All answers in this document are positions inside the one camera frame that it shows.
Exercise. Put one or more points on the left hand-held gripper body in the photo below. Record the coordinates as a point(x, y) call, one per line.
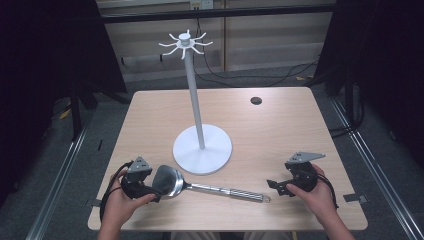
point(135, 185)

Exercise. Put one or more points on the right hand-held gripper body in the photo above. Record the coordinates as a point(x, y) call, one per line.
point(305, 176)

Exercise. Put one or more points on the steel ladle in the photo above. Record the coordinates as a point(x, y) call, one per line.
point(168, 181)

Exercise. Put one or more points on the white hook stand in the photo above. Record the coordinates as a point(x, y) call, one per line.
point(202, 150)

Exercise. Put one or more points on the person's right hand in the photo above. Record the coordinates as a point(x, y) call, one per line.
point(316, 198)

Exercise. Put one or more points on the person's left hand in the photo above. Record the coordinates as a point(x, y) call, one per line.
point(120, 206)

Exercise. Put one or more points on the black table grommet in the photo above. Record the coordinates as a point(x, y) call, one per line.
point(256, 100)

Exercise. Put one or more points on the yellow floor tape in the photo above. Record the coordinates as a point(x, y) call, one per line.
point(65, 114)

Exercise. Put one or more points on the black curtain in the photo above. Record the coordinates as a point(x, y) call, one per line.
point(383, 50)
point(50, 50)

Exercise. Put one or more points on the black horizontal bar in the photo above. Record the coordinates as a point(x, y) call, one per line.
point(216, 13)

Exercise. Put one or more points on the grey metal table bracket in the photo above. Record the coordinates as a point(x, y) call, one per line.
point(355, 198)
point(96, 202)

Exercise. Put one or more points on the metal floor rail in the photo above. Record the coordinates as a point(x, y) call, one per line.
point(376, 166)
point(56, 186)

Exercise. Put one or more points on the white wall socket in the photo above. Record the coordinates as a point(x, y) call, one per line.
point(202, 4)

